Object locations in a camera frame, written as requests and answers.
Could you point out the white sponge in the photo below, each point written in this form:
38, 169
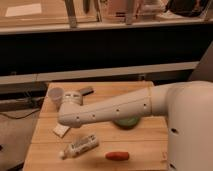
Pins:
61, 130

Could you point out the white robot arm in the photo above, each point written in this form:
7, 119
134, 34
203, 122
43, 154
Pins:
188, 105

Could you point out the green ceramic bowl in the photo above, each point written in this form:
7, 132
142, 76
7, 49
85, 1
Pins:
127, 123

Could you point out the grey rectangular block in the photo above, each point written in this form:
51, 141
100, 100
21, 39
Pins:
86, 90

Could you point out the translucent plastic cup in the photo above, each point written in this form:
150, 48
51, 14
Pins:
56, 94

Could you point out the orange carrot toy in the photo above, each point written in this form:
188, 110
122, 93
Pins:
117, 156

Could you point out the white plastic bottle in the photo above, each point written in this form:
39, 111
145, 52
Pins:
79, 146

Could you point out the metal table leg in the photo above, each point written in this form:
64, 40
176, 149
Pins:
71, 13

